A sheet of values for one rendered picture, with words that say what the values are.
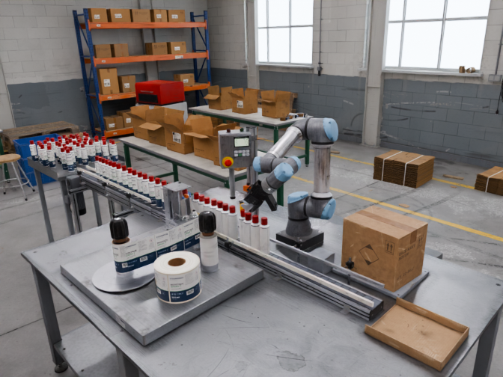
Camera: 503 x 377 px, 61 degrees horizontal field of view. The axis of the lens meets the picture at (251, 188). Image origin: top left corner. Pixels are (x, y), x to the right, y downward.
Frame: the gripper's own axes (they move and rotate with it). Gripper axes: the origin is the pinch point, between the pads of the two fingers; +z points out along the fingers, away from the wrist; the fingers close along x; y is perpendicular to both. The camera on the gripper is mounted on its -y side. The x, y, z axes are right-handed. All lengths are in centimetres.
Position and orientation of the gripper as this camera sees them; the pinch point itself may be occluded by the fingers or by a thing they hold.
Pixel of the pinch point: (247, 211)
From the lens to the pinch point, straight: 206.8
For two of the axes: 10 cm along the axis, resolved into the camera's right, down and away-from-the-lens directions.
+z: -5.4, 5.2, 6.6
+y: -8.2, -5.1, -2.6
